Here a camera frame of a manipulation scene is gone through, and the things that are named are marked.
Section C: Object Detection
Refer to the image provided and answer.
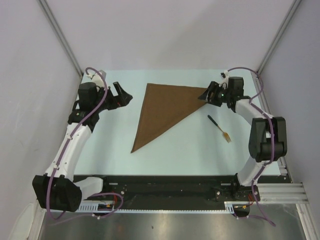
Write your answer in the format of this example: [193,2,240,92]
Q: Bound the aluminium frame rail front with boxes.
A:
[36,182,307,204]

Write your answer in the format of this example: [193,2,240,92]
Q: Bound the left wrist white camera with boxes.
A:
[86,70,107,88]

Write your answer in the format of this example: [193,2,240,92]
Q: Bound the brown cloth napkin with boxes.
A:
[131,83,206,153]

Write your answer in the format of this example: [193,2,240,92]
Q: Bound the gold fork dark handle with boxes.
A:
[207,114,232,143]

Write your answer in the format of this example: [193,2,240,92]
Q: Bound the purple cable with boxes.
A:
[226,66,277,228]
[47,66,125,226]

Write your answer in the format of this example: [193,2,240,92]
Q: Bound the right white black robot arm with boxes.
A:
[198,77,288,201]

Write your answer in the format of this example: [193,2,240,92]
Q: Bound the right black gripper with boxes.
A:
[198,81,232,108]

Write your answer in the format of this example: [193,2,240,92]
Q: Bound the wrist white camera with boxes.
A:
[219,70,230,88]
[86,70,107,88]

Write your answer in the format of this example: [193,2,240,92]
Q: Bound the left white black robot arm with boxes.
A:
[32,82,133,212]

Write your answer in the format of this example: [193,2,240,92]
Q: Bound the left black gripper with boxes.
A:
[93,82,132,113]

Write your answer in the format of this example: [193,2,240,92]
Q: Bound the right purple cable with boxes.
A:
[226,66,277,228]

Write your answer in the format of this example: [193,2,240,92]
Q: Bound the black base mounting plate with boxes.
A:
[74,174,292,217]

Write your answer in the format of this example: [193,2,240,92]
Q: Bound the white slotted cable duct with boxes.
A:
[76,202,235,214]

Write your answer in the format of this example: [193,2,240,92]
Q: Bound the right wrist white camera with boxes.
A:
[219,70,230,88]

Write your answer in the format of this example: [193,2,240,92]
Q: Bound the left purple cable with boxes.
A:
[47,66,125,226]

